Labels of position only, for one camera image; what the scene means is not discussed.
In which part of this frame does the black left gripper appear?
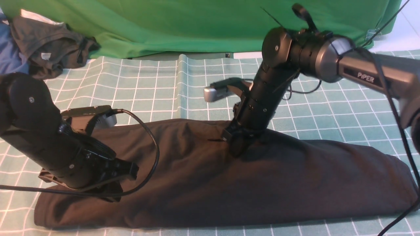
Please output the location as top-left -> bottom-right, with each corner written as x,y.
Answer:
2,124 -> 138,202

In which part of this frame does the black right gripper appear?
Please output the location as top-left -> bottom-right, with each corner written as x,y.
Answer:
222,62 -> 300,156

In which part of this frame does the dark gray long-sleeve top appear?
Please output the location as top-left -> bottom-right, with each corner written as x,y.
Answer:
33,119 -> 418,228

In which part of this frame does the gray left robot arm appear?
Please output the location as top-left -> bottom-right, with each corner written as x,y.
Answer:
1,73 -> 138,203

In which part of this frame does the gray right robot arm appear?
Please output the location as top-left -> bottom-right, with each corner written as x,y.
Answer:
222,3 -> 419,156

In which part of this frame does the crumpled dark gray shirt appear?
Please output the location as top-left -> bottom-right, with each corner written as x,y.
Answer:
10,16 -> 100,80

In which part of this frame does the blue crumpled garment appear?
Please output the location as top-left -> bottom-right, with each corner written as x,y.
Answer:
0,13 -> 30,75

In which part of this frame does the metal binder clip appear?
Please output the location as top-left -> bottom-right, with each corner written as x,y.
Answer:
365,28 -> 382,42

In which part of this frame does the green backdrop cloth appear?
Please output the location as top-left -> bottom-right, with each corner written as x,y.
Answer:
0,0 -> 402,60

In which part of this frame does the white cloth behind pile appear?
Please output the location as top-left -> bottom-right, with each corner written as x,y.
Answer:
20,9 -> 67,28

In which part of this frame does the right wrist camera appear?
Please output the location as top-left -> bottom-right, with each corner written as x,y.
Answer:
203,77 -> 253,103

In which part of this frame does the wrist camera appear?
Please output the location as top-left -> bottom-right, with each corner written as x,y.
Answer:
61,105 -> 117,135
203,77 -> 253,103

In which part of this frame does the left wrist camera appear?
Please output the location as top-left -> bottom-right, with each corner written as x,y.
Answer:
61,105 -> 117,135

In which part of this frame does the black left camera cable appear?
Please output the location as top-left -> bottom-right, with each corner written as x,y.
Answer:
0,109 -> 160,198

